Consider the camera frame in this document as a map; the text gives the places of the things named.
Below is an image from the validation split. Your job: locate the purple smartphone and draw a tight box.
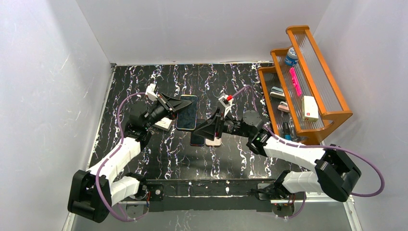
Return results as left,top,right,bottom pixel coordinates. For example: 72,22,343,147
190,131,205,146

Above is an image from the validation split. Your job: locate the black phone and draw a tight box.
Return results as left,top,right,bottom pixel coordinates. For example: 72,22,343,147
176,94,198,131

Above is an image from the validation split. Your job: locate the beige phone case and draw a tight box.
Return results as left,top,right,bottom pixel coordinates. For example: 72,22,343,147
205,138,221,147

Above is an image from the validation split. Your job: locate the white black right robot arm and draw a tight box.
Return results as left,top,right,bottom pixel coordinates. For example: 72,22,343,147
193,109,361,202

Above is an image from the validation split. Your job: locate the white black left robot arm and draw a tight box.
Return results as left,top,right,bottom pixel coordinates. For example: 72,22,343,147
67,94,192,223

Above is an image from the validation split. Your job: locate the teal grey stapler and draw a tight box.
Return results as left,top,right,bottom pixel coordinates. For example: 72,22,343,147
270,87,286,100

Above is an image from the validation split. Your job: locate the black blue marker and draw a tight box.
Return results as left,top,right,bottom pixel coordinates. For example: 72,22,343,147
282,122,292,141

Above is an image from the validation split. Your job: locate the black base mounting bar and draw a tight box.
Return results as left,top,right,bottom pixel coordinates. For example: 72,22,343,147
140,178,297,213

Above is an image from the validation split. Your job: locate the orange wooden tiered rack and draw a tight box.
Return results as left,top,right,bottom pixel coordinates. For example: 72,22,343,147
258,26,353,145

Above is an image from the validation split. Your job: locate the pink highlighter pen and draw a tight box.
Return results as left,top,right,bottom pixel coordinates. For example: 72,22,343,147
289,67,302,97

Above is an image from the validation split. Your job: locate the white box on rack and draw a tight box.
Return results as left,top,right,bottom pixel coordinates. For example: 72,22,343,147
302,96,319,122

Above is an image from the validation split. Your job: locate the blue white bottle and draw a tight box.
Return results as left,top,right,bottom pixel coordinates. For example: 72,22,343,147
284,47,298,66

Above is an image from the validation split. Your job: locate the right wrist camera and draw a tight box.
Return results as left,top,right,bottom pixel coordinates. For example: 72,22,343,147
218,93,233,114

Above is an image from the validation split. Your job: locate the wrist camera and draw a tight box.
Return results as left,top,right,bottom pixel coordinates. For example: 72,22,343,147
145,84,157,102
218,93,233,114

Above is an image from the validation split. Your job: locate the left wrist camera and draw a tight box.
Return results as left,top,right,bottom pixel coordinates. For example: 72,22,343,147
145,84,157,102

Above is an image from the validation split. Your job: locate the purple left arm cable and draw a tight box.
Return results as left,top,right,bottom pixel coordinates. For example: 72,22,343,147
95,92,147,222

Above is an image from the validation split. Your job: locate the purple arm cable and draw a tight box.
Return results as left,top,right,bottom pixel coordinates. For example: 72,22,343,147
231,85,386,198
95,92,147,222

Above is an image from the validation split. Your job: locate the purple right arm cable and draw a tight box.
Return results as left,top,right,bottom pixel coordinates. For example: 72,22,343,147
231,85,386,198

